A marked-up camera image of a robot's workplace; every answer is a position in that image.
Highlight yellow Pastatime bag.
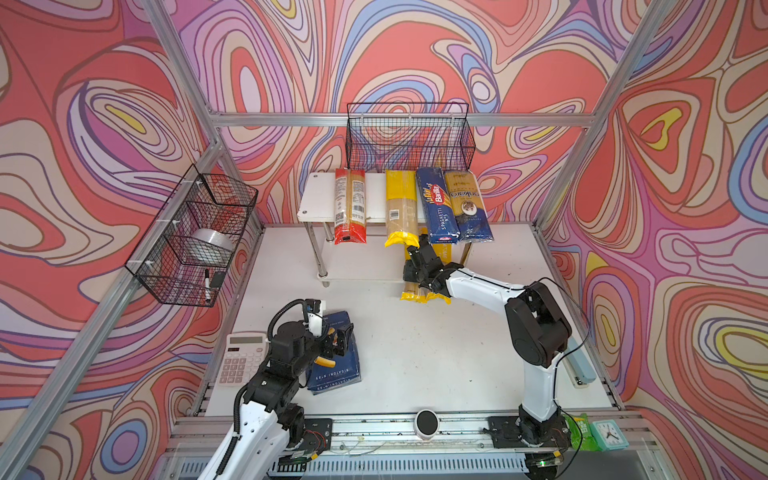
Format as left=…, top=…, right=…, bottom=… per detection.
left=401, top=246, right=427, bottom=304
left=427, top=244, right=452, bottom=305

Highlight white calculator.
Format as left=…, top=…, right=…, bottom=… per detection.
left=217, top=331, right=268, bottom=386

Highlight black wire basket back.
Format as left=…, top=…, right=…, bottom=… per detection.
left=345, top=100, right=476, bottom=173

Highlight blue Barilla rigatoni box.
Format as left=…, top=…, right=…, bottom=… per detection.
left=307, top=311, right=361, bottom=395

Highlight green alarm clock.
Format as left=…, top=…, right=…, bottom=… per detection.
left=590, top=419, right=629, bottom=451

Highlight silver tape roll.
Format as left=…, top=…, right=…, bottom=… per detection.
left=192, top=228, right=235, bottom=251

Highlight round black white sensor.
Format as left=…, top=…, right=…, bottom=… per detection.
left=414, top=409, right=440, bottom=441

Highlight blue clear spaghetti bag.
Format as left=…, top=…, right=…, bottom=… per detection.
left=445, top=171, right=494, bottom=243

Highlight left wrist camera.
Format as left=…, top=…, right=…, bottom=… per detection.
left=303, top=299, right=325, bottom=338

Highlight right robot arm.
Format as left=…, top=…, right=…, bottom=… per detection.
left=403, top=235, right=572, bottom=447

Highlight blue Barilla spaghetti box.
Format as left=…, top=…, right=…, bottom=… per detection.
left=416, top=167, right=460, bottom=244

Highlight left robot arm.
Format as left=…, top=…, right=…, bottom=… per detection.
left=199, top=299, right=354, bottom=479

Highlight red spaghetti bag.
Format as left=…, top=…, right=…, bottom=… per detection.
left=334, top=169, right=367, bottom=245

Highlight yellow spaghetti bag barcode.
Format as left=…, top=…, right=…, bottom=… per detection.
left=385, top=170, right=419, bottom=247

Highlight black wire basket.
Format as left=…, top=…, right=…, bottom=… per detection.
left=345, top=100, right=476, bottom=173
left=125, top=166, right=258, bottom=307

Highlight black wire basket left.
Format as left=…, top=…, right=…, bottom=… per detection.
left=125, top=166, right=258, bottom=307

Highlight white two-tier shelf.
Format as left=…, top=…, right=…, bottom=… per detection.
left=296, top=170, right=485, bottom=287

